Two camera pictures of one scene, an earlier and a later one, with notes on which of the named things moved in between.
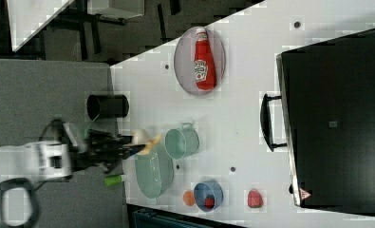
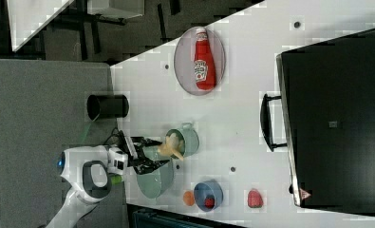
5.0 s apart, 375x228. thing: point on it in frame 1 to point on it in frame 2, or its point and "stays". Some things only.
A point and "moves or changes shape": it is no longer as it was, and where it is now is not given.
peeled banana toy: [148, 145] moves or changes shape
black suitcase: [333, 117] stays
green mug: [181, 142] stays
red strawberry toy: [254, 199] stays
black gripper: [102, 149] to [132, 146]
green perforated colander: [154, 172] stays
